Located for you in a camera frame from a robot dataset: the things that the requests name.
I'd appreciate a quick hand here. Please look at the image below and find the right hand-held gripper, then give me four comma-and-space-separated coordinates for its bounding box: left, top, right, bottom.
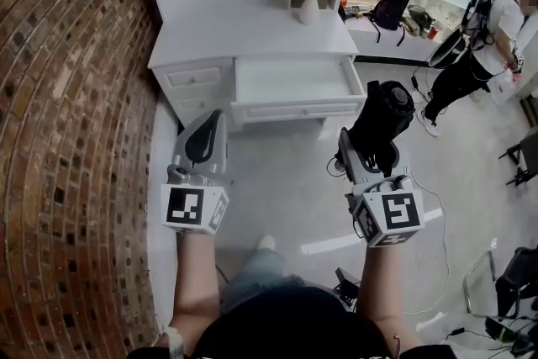
337, 127, 425, 250

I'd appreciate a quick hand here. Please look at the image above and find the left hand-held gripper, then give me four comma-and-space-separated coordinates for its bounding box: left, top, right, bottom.
161, 108, 231, 236

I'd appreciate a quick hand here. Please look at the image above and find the black umbrella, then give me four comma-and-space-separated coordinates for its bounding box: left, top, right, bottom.
347, 79, 417, 176

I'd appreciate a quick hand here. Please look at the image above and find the white wide drawer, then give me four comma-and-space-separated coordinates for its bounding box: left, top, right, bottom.
229, 55, 367, 128

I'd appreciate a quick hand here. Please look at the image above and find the person's left forearm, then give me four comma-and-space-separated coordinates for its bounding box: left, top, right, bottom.
169, 230, 220, 352

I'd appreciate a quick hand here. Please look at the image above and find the person's right forearm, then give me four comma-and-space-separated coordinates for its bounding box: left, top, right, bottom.
356, 242, 408, 335

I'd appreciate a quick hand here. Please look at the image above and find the small white drawer front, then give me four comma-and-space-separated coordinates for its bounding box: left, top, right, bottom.
177, 95, 214, 115
165, 66, 223, 88

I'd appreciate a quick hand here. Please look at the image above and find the white window bench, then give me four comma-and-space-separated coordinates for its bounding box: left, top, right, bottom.
345, 10, 449, 65

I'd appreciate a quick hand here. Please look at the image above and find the person's white shoe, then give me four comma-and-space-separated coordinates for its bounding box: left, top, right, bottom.
255, 235, 277, 254

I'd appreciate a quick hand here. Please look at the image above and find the white desk with hutch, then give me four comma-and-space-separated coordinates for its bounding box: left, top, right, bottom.
136, 0, 367, 134

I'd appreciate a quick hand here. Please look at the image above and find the black waist device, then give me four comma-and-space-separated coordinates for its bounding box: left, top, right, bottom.
333, 267, 361, 306

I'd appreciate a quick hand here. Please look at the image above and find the person's blue jeans leg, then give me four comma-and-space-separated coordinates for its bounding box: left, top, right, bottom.
219, 247, 288, 313

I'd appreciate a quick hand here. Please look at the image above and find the black stool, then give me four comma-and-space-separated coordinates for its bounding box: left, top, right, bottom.
498, 129, 538, 187

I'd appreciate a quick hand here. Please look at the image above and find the white plastic bag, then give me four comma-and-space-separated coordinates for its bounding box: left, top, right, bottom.
490, 70, 523, 107

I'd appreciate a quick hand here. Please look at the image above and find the olive green bag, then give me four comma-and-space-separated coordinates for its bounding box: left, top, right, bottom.
402, 4, 435, 37

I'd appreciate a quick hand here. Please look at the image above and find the black backpack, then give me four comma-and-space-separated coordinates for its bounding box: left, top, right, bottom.
366, 0, 408, 48

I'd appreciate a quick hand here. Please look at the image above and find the white ceramic vase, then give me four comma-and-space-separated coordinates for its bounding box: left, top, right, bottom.
298, 0, 321, 26

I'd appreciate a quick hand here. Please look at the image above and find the person's black shirt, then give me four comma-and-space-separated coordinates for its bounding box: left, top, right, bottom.
137, 276, 457, 359

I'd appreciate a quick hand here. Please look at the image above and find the white wristband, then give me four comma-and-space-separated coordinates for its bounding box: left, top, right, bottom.
165, 325, 187, 359

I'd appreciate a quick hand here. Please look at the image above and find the white floor cable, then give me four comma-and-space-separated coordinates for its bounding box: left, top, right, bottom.
401, 176, 450, 317

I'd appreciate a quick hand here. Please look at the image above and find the metal frame chair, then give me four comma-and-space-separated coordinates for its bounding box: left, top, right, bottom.
462, 245, 538, 321

